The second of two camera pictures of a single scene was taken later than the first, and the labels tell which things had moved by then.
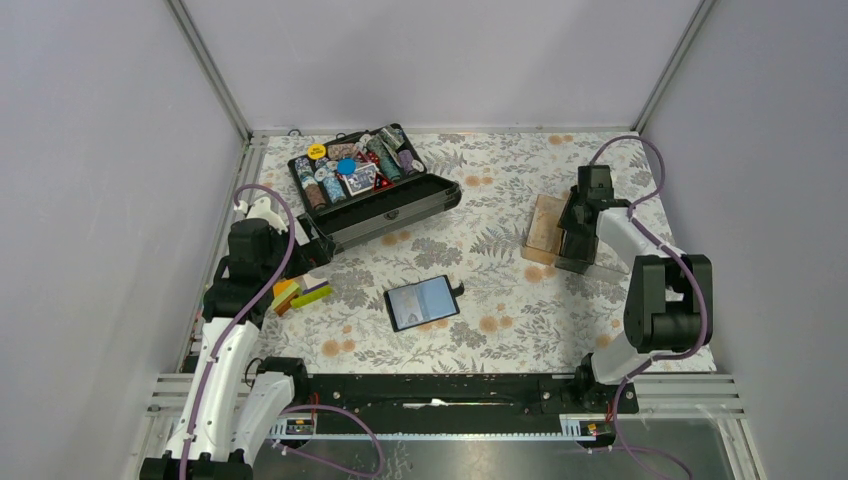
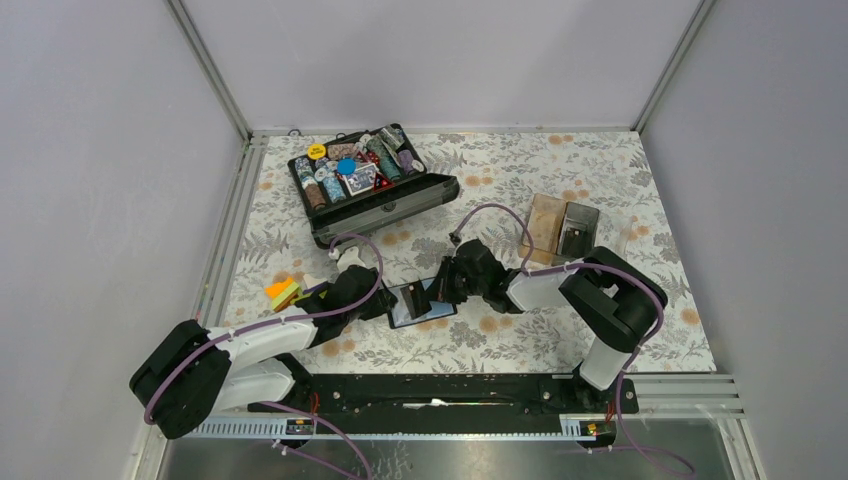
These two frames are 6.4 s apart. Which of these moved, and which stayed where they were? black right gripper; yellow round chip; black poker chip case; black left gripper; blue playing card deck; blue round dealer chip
Moved: black right gripper; black left gripper
Stayed: blue round dealer chip; black poker chip case; yellow round chip; blue playing card deck
